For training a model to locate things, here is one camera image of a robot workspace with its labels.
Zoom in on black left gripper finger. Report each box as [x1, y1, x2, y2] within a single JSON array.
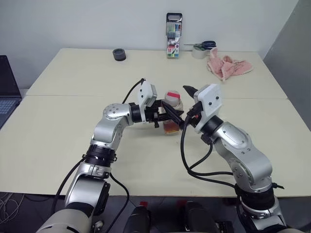
[[162, 101, 184, 127]]

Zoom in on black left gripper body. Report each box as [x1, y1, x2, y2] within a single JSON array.
[[145, 100, 171, 128]]

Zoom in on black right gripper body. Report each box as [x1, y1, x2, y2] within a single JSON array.
[[186, 101, 203, 129]]

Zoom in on clear plastic tea bottle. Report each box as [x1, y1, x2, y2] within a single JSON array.
[[162, 89, 185, 135]]

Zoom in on white tape roll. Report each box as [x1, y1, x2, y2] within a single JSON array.
[[191, 46, 211, 60]]

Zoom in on pink crumpled cloth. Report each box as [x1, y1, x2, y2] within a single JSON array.
[[207, 47, 255, 82]]

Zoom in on marker pen set case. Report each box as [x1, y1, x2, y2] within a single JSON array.
[[166, 12, 183, 59]]

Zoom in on black round cap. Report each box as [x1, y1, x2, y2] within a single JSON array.
[[112, 48, 127, 62]]

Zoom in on dark rounded shape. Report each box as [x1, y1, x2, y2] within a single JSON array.
[[184, 201, 218, 233], [127, 205, 153, 233]]

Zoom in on dark laptop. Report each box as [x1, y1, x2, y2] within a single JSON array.
[[0, 55, 22, 129]]

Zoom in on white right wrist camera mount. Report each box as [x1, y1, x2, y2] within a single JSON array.
[[194, 83, 223, 134]]

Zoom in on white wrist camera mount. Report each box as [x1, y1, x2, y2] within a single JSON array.
[[137, 81, 158, 124], [194, 83, 223, 134]]

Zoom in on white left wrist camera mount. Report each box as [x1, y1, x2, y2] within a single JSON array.
[[137, 81, 158, 124]]

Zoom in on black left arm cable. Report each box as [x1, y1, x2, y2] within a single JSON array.
[[52, 77, 146, 233]]

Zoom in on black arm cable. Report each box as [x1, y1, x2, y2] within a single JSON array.
[[179, 109, 240, 192], [52, 77, 146, 233]]

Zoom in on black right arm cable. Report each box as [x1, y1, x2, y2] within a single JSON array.
[[179, 109, 240, 192]]

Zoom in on blue handled scissors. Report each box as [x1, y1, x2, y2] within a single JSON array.
[[183, 40, 217, 49]]

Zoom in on thin white floor cable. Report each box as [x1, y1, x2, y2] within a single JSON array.
[[0, 193, 25, 224]]

